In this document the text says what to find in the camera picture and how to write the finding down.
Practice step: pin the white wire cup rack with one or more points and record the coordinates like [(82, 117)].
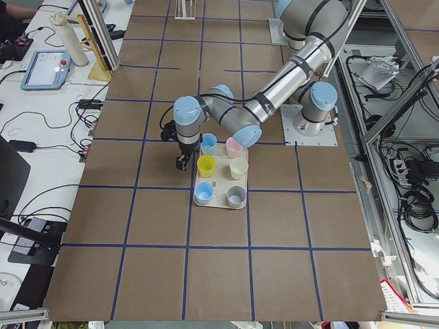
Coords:
[(185, 10)]

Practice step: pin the pink plastic cup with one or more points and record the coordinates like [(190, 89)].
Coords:
[(233, 148)]

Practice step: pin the cream plastic tray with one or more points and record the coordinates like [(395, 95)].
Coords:
[(222, 179)]

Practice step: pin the black power adapter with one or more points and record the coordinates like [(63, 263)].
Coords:
[(23, 146)]

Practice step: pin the grey plastic cup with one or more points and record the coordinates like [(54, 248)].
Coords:
[(236, 197)]

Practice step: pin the wooden mug tree stand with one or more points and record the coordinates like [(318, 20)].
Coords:
[(100, 70)]

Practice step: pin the blue teach pendant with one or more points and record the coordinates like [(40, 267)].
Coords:
[(47, 70)]

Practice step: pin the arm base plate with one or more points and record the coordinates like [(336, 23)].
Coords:
[(277, 34), (298, 131)]

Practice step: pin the yellow plastic cup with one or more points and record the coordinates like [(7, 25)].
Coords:
[(206, 165)]

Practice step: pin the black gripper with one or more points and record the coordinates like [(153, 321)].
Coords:
[(187, 148)]

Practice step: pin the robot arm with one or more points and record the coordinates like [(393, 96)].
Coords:
[(316, 31)]

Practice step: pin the light blue plastic cup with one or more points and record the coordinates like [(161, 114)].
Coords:
[(203, 193)]

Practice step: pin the cream plastic cup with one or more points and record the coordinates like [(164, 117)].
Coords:
[(238, 168)]

